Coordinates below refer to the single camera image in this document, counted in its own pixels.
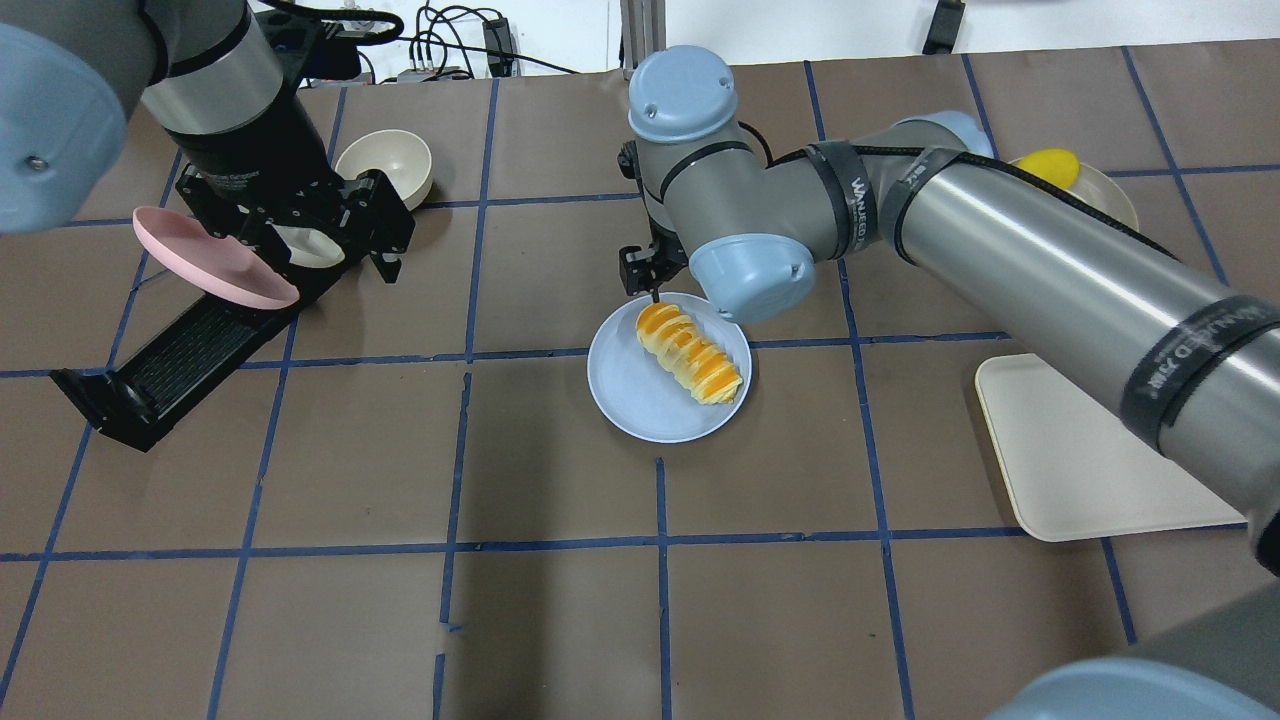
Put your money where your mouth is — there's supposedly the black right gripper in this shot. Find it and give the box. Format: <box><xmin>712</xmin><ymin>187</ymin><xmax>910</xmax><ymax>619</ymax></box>
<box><xmin>620</xmin><ymin>234</ymin><xmax>689</xmax><ymax>304</ymax></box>

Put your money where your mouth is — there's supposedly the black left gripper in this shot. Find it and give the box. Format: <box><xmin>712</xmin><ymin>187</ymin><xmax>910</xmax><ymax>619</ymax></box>
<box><xmin>175</xmin><ymin>150</ymin><xmax>416</xmax><ymax>291</ymax></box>

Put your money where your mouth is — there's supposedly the blue plate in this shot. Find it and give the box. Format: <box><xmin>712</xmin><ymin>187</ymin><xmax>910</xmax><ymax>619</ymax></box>
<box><xmin>588</xmin><ymin>292</ymin><xmax>753</xmax><ymax>445</ymax></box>

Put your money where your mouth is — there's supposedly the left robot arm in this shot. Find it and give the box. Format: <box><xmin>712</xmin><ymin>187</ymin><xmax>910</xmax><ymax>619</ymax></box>
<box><xmin>3</xmin><ymin>1</ymin><xmax>415</xmax><ymax>307</ymax></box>

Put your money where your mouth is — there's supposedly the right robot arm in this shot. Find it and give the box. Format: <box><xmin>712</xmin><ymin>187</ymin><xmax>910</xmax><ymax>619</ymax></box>
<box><xmin>620</xmin><ymin>46</ymin><xmax>1279</xmax><ymax>571</ymax></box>

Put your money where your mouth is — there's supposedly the cream plate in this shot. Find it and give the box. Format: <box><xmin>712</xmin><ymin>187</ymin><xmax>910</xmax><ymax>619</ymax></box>
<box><xmin>274</xmin><ymin>225</ymin><xmax>346</xmax><ymax>269</ymax></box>

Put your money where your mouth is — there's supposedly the pink plate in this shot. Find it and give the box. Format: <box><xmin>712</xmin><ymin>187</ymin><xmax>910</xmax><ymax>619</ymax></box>
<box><xmin>131</xmin><ymin>206</ymin><xmax>301</xmax><ymax>311</ymax></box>

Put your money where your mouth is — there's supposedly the black dish rack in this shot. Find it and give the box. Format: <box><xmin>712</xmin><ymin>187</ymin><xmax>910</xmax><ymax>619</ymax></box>
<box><xmin>49</xmin><ymin>264</ymin><xmax>347</xmax><ymax>452</ymax></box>

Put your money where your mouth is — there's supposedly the black power adapter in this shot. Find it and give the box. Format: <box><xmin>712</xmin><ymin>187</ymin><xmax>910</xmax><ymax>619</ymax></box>
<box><xmin>483</xmin><ymin>17</ymin><xmax>517</xmax><ymax>77</ymax></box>

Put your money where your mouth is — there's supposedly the yellow lemon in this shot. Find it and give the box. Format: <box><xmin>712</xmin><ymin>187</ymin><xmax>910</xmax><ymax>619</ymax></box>
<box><xmin>1014</xmin><ymin>147</ymin><xmax>1082</xmax><ymax>190</ymax></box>

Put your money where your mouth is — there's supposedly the cream shallow bowl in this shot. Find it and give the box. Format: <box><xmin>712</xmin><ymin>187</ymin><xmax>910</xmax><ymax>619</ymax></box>
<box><xmin>1062</xmin><ymin>156</ymin><xmax>1140</xmax><ymax>231</ymax></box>

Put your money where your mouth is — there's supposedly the cream rectangular tray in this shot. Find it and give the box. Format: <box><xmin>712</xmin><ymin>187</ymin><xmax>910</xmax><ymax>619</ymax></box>
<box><xmin>974</xmin><ymin>354</ymin><xmax>1245</xmax><ymax>543</ymax></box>

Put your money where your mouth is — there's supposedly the aluminium frame post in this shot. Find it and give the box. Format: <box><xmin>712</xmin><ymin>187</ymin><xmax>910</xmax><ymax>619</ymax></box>
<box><xmin>620</xmin><ymin>0</ymin><xmax>668</xmax><ymax>79</ymax></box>

